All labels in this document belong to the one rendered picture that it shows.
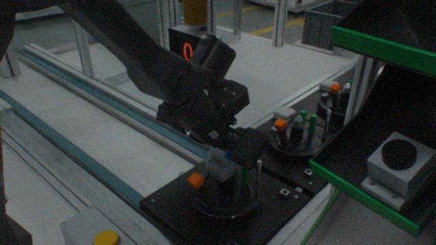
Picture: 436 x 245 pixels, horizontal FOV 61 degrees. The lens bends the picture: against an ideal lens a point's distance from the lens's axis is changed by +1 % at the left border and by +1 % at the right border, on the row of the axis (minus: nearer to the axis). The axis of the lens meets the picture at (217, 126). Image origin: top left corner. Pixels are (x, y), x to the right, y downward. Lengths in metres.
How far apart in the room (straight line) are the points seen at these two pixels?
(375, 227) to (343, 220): 0.04
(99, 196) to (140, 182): 0.12
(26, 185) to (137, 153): 0.28
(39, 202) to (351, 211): 0.71
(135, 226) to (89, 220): 0.09
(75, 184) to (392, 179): 0.63
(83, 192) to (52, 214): 0.15
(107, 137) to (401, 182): 0.82
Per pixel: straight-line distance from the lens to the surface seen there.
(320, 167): 0.44
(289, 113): 0.99
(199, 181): 0.62
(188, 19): 0.76
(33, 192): 1.02
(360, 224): 0.57
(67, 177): 0.86
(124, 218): 0.74
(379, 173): 0.40
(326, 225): 0.57
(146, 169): 0.91
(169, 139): 0.96
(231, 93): 0.60
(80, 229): 0.74
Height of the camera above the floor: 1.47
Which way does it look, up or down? 32 degrees down
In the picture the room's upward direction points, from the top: straight up
